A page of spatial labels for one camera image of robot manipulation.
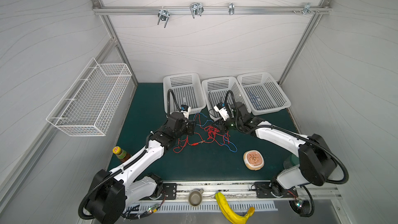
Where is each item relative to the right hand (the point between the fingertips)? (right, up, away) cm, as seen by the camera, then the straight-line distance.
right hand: (214, 120), depth 83 cm
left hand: (-10, 0, -1) cm, 10 cm away
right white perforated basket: (+39, +15, +32) cm, 52 cm away
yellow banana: (+7, -37, -20) cm, 42 cm away
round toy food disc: (+21, -21, -2) cm, 30 cm away
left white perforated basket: (-17, +18, +33) cm, 41 cm away
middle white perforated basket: (+3, +18, +32) cm, 36 cm away
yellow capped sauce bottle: (-44, -14, -13) cm, 48 cm away
